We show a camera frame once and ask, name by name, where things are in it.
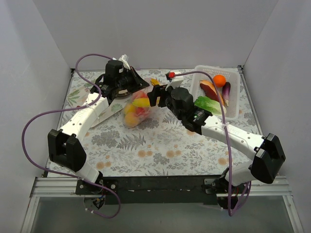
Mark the red apple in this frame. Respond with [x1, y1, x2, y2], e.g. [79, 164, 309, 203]
[132, 90, 148, 100]
[136, 107, 151, 120]

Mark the yellow banana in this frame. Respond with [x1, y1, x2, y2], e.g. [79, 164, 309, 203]
[132, 79, 161, 109]

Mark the yellow lemon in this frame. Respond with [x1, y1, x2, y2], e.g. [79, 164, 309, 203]
[123, 104, 136, 115]

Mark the clear zip top bag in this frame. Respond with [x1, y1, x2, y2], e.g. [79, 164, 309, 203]
[122, 78, 161, 128]

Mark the yellow orange peach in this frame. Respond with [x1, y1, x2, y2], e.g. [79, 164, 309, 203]
[124, 112, 140, 128]

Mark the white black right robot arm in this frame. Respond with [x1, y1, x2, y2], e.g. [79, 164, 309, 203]
[147, 85, 286, 193]

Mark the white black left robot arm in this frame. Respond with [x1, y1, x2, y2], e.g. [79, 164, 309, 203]
[48, 57, 149, 194]

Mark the green lettuce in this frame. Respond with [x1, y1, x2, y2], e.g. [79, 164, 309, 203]
[194, 96, 222, 116]

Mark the red brown sweet potato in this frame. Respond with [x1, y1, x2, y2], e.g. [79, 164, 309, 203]
[200, 80, 224, 104]

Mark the white perforated plastic basket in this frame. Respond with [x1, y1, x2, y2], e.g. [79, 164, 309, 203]
[189, 65, 241, 121]

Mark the floral patterned tablecloth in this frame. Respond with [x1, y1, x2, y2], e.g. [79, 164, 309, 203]
[53, 67, 272, 177]

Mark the orange fruit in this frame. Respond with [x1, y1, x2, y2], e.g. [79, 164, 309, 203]
[213, 74, 226, 88]

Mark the purple eggplant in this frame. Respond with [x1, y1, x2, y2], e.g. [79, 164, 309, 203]
[222, 82, 231, 107]

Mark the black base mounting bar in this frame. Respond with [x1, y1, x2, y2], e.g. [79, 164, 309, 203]
[75, 176, 253, 206]

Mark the aluminium frame rail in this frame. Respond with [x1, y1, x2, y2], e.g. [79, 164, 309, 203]
[31, 175, 292, 197]

